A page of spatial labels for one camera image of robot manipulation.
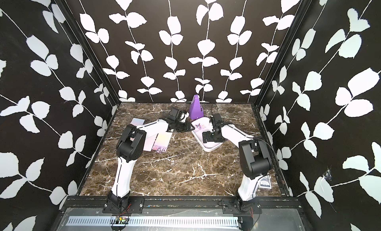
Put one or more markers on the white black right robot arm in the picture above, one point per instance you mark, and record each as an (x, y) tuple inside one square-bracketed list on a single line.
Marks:
[(255, 160)]

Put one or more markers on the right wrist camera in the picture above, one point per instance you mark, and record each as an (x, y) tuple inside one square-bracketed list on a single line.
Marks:
[(216, 120)]

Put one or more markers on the lilac checked sticker sheet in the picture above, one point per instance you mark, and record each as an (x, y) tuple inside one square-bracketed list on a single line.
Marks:
[(202, 125)]

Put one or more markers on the purple plastic object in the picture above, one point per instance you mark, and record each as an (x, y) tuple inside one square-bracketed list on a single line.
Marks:
[(195, 110)]

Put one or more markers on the small electronics board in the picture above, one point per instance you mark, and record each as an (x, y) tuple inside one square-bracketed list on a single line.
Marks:
[(120, 221)]

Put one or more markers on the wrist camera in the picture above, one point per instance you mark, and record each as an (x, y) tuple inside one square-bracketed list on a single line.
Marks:
[(216, 120), (177, 115)]

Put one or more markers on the purple sticker sheet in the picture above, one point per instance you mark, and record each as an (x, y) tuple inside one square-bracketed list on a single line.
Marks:
[(162, 142)]

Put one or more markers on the blue playing card deck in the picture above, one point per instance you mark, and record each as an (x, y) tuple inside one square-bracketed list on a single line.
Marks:
[(265, 182)]

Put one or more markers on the white perforated cable duct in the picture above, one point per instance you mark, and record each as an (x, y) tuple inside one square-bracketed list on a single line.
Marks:
[(156, 221)]

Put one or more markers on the white plastic storage box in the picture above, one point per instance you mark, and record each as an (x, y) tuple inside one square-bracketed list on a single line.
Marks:
[(203, 134)]

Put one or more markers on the pink sticker sheet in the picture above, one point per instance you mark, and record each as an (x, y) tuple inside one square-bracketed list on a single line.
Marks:
[(149, 142), (137, 121)]

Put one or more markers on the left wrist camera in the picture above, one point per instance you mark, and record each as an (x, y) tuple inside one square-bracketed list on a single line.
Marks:
[(177, 115)]

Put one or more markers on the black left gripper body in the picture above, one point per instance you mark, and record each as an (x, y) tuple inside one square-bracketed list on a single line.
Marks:
[(181, 127)]

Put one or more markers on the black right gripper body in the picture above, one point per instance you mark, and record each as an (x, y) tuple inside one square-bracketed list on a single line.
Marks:
[(211, 136)]

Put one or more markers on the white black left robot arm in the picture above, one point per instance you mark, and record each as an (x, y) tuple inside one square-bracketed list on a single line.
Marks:
[(130, 148)]

